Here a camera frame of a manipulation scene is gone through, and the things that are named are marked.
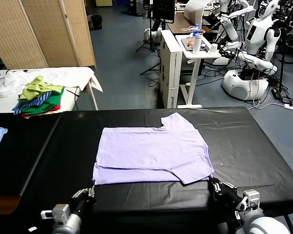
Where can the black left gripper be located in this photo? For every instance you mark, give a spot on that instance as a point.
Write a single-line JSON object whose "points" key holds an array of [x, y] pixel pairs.
{"points": [[83, 204]]}

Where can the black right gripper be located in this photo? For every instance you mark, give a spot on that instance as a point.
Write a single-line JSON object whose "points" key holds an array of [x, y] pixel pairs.
{"points": [[228, 197]]}

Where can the lavender t-shirt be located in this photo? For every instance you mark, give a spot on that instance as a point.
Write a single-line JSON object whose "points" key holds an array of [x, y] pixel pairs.
{"points": [[149, 151]]}

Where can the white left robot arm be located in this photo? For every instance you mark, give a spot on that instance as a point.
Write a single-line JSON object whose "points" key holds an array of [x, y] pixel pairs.
{"points": [[68, 224]]}

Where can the small white robot base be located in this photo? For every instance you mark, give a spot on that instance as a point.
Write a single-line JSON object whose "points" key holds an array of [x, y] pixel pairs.
{"points": [[153, 35]]}

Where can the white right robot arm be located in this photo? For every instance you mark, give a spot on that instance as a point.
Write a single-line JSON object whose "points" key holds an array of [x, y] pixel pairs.
{"points": [[258, 224]]}

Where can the large black table cover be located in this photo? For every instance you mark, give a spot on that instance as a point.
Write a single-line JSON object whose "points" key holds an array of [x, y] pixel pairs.
{"points": [[234, 146]]}

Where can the small black table cover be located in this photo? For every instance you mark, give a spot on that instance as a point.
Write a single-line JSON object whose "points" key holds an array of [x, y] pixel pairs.
{"points": [[27, 136]]}

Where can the red garment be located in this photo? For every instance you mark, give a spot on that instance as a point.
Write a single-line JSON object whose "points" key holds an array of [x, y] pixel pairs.
{"points": [[56, 107]]}

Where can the beige garment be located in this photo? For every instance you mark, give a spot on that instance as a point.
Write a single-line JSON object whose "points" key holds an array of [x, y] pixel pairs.
{"points": [[39, 115]]}

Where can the dark green garment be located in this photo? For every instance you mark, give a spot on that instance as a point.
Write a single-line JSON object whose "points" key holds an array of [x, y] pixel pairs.
{"points": [[51, 101]]}

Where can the blue striped garment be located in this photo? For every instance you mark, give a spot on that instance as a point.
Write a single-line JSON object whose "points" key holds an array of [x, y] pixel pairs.
{"points": [[31, 103]]}

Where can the black power adapter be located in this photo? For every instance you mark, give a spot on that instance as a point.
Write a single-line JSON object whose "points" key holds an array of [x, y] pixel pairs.
{"points": [[276, 93]]}

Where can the lime green garment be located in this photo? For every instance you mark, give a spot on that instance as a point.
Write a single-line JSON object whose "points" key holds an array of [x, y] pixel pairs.
{"points": [[33, 89]]}

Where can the white side table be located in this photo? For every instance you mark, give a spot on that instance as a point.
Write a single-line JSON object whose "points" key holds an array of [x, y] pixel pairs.
{"points": [[195, 73]]}

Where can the white sheet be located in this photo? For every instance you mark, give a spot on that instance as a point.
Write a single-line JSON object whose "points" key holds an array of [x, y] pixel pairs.
{"points": [[68, 75]]}

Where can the white folding table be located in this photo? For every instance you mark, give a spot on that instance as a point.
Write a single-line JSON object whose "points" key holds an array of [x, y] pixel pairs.
{"points": [[5, 104]]}

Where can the tall white cardboard box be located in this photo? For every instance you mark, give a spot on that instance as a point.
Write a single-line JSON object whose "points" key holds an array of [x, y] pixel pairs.
{"points": [[171, 73]]}

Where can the crumpled white garment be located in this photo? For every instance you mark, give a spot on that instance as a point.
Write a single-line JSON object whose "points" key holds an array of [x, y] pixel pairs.
{"points": [[9, 83]]}

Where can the white cup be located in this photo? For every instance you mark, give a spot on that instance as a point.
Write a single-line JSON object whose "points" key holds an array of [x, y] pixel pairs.
{"points": [[213, 48]]}

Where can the black pole stand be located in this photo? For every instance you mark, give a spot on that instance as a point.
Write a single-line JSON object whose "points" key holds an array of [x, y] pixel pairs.
{"points": [[282, 61]]}

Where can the white thermos bottle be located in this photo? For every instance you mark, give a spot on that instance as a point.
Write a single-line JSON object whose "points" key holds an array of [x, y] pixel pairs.
{"points": [[197, 44]]}

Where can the small orange object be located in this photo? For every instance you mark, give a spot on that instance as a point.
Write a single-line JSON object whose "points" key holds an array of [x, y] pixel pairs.
{"points": [[190, 42]]}

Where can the white wheeled humanoid robot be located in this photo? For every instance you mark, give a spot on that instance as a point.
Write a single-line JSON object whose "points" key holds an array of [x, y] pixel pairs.
{"points": [[255, 36]]}

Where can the clear blue-capped water bottle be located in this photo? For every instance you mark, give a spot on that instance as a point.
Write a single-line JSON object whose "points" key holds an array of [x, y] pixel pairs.
{"points": [[196, 28]]}

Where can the bamboo folding screen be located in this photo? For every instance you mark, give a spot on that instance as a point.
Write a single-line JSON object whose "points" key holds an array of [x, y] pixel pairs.
{"points": [[39, 31]]}

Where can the brown wooden desk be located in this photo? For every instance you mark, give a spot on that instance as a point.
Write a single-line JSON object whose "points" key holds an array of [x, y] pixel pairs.
{"points": [[179, 24]]}

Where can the black bin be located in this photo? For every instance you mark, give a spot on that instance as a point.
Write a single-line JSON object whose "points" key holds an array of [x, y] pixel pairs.
{"points": [[97, 22]]}

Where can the black tripod stand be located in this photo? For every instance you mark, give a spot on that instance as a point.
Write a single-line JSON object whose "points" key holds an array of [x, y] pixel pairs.
{"points": [[150, 29]]}

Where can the white curved shell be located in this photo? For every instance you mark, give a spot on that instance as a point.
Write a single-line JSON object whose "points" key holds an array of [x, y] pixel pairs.
{"points": [[193, 9]]}

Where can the black monitor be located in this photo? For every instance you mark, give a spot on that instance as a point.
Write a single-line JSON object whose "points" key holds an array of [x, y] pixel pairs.
{"points": [[162, 9]]}

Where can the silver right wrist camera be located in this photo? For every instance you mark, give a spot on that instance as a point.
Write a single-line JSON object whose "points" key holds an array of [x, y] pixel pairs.
{"points": [[251, 197]]}

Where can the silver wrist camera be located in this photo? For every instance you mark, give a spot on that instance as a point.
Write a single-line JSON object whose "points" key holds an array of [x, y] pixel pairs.
{"points": [[251, 197], [61, 212]]}

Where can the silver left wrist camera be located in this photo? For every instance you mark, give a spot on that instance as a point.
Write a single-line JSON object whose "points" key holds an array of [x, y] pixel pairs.
{"points": [[61, 212]]}

